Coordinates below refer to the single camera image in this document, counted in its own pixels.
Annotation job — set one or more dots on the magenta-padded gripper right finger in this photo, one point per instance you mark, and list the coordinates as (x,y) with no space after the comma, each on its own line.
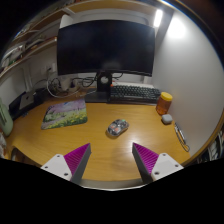
(149,160)

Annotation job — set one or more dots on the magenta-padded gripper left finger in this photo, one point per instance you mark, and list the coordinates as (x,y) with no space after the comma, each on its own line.
(74,161)

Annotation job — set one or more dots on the transparent computer mouse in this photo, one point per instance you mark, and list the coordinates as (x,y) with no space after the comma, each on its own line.
(118,127)

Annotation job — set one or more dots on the flower meadow print mouse pad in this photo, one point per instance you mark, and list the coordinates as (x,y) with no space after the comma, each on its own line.
(65,114)

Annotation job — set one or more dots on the small grey earbuds case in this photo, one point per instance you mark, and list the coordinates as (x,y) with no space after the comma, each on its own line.
(166,119)

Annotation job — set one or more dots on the amber jar with yellow lid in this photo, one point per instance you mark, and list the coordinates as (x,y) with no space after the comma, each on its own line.
(163,105)

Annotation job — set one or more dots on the dark mechanical keyboard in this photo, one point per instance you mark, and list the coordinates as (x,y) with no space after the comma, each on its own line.
(134,93)

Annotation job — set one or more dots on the white power strip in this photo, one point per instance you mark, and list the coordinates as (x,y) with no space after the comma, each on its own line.
(69,86)

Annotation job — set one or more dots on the black desktop stand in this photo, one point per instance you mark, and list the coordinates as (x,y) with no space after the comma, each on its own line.
(16,111)

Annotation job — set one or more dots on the silver mini computer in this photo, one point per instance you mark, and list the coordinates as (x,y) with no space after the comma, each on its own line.
(26,100)

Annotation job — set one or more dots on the pale green object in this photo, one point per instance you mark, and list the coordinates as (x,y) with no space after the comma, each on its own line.
(5,118)

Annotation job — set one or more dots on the black curved monitor with stand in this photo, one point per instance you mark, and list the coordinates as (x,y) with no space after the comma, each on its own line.
(105,45)

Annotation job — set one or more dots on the white wall socket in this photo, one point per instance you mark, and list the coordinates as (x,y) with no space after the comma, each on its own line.
(52,68)

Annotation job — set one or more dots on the wooden wall shelf unit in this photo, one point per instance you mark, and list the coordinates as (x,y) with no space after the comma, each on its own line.
(36,40)

